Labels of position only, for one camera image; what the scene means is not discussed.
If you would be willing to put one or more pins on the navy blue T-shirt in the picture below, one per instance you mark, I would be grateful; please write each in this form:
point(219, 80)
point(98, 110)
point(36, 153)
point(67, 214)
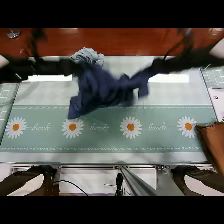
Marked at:
point(96, 88)

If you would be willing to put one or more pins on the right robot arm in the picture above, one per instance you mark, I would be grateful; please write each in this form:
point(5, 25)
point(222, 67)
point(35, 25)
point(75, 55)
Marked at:
point(186, 61)

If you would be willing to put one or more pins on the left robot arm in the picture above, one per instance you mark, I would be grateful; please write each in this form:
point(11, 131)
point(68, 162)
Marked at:
point(20, 68)

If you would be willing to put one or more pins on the light grey garment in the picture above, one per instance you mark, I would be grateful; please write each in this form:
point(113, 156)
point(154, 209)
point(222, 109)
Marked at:
point(88, 55)

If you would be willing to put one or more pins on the brown garment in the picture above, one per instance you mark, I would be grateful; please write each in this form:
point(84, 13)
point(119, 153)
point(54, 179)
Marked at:
point(213, 143)

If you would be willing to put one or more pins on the silver frame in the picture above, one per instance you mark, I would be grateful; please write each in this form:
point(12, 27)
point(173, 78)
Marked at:
point(140, 183)

